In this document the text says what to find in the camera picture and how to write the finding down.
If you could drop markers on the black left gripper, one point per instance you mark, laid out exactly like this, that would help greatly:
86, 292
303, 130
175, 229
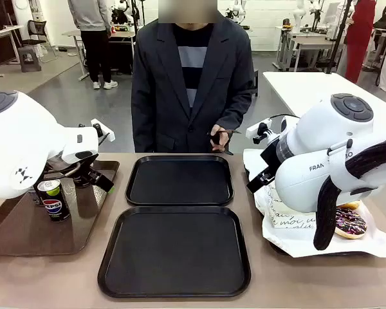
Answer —
85, 175

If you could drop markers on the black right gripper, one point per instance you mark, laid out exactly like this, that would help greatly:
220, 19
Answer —
271, 157

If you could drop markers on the metal tongs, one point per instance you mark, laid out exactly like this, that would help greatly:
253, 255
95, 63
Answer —
226, 132

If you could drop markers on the glazed donut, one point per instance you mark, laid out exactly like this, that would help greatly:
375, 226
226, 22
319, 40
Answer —
350, 205

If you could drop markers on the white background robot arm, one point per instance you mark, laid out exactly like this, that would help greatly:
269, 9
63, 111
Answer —
298, 16

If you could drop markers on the person's right forearm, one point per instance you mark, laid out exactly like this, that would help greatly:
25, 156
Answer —
143, 128

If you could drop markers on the person's left forearm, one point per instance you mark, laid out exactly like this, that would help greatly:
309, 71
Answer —
239, 106

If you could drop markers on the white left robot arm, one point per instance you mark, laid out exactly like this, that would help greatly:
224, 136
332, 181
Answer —
22, 138

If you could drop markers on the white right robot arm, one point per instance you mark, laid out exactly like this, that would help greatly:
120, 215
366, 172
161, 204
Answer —
321, 154

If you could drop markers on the person's left hand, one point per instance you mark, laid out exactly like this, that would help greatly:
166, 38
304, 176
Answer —
222, 136

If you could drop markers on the white printed paper box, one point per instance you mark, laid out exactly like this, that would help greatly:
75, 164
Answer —
289, 219

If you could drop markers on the black square serving tray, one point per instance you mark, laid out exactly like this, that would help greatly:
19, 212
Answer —
180, 180
175, 251

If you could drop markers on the chocolate sprinkled donut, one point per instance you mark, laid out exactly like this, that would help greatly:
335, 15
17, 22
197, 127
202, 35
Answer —
350, 223

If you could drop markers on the white table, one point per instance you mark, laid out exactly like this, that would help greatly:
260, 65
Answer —
308, 87

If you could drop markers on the person in dark blazer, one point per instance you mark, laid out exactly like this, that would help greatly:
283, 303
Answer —
161, 90

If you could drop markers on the white paper sheet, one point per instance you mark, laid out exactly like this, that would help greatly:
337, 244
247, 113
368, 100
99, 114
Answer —
354, 246

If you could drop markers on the white-legged background desk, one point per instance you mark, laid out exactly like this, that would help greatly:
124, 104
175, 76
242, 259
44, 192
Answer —
305, 45

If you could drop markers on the grey plastic stool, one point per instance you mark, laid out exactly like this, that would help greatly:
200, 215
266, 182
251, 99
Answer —
29, 59

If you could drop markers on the grey background workbench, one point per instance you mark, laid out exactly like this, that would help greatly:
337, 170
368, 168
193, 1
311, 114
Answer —
122, 35

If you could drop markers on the person in grey hoodie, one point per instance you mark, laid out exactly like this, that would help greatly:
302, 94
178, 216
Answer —
93, 29

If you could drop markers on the black office chair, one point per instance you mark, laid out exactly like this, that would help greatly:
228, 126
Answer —
37, 32

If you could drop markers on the black stand pole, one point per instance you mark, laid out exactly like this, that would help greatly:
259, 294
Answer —
339, 32

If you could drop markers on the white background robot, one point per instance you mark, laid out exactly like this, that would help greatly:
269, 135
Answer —
236, 9

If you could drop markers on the person in red apron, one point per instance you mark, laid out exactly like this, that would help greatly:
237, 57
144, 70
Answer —
358, 35

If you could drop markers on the wooden desk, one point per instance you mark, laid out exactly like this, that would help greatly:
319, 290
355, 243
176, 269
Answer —
0, 35

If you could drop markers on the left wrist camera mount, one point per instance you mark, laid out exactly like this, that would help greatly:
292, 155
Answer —
103, 130

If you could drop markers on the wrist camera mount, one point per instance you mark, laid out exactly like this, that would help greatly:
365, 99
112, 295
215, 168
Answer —
103, 130
257, 128

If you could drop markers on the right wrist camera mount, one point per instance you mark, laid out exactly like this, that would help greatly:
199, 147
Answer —
257, 128

